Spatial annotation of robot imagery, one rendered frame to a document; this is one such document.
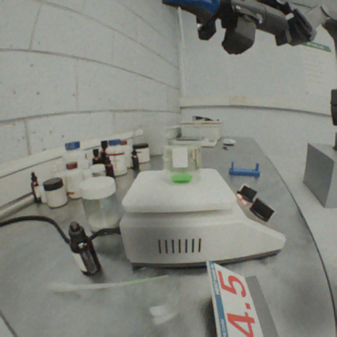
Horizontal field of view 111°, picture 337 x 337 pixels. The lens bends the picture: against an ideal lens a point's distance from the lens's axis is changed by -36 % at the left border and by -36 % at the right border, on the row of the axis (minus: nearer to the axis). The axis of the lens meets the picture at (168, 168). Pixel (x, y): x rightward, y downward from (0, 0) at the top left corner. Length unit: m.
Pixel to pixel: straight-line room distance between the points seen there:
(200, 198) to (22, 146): 0.51
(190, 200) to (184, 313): 0.12
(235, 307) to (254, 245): 0.09
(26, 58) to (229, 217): 0.64
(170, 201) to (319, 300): 0.21
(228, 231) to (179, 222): 0.05
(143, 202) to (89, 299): 0.13
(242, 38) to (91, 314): 0.36
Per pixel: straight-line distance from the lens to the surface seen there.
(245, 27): 0.27
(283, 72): 1.80
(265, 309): 0.20
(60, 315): 0.21
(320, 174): 0.46
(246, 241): 0.21
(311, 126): 1.84
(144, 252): 0.20
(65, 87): 0.68
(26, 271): 0.28
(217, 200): 0.18
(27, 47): 0.65
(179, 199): 0.18
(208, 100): 1.66
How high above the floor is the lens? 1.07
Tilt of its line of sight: 16 degrees down
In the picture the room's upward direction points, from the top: 3 degrees counter-clockwise
